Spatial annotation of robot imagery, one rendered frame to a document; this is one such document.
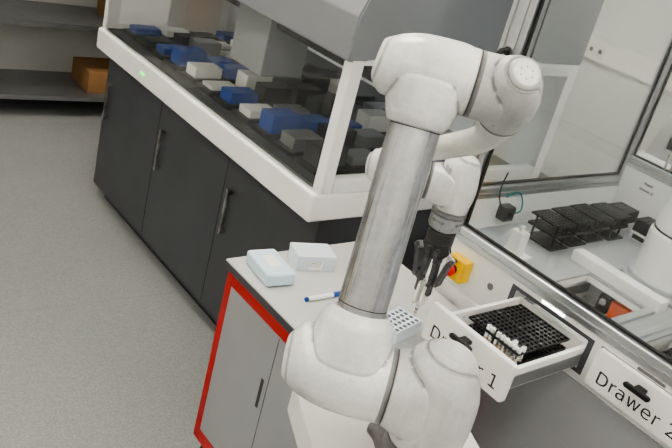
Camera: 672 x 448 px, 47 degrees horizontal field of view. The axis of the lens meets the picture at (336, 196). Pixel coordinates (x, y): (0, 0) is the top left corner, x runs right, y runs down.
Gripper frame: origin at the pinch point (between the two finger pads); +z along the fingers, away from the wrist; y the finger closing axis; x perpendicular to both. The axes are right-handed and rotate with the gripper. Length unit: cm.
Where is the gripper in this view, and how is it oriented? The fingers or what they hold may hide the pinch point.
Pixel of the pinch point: (421, 292)
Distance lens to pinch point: 217.8
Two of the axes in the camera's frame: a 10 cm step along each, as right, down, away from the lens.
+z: -2.4, 8.9, 3.8
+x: 6.3, -1.6, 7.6
